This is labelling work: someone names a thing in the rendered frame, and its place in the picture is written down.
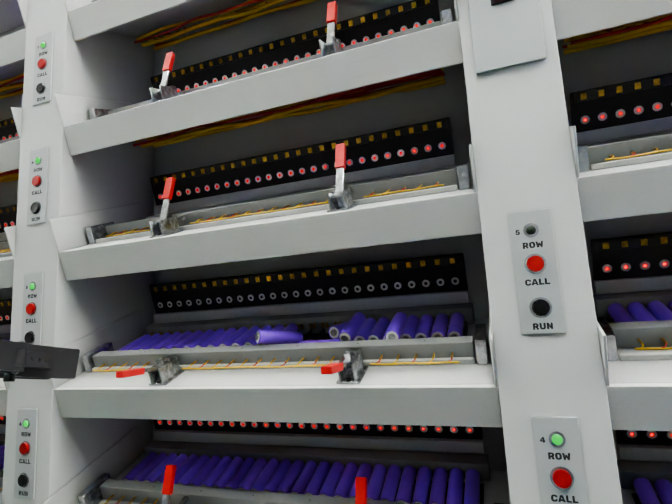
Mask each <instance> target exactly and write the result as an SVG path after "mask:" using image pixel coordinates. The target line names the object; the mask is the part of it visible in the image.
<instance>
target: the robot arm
mask: <svg viewBox="0 0 672 504"><path fill-rule="evenodd" d="M79 353H80V350H79V349H71V348H62V347H52V346H43V345H34V344H29V343H27V342H24V341H18V342H14V341H6V340H0V378H3V382H14V381H15V379H38V380H48V379H50V378H54V379H75V377H76V371H77V365H78V359H79Z"/></svg>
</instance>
